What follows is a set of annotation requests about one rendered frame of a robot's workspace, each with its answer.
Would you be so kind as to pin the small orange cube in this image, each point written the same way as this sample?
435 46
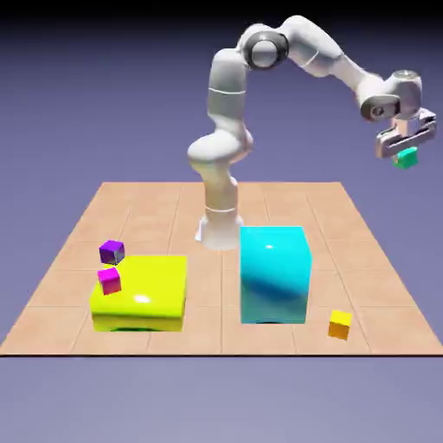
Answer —
340 324

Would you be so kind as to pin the small purple cube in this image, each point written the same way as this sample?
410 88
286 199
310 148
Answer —
111 251

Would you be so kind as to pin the small magenta cube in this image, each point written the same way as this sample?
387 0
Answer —
109 280

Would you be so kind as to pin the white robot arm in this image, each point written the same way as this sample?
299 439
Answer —
226 104

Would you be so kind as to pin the small green cube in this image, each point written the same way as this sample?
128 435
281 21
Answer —
407 159

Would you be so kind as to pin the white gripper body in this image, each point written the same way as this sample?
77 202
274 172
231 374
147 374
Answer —
405 141

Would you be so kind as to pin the large cyan box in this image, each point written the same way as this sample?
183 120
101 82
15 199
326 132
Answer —
273 273

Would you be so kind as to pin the large yellow box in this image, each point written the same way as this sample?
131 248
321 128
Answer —
145 294

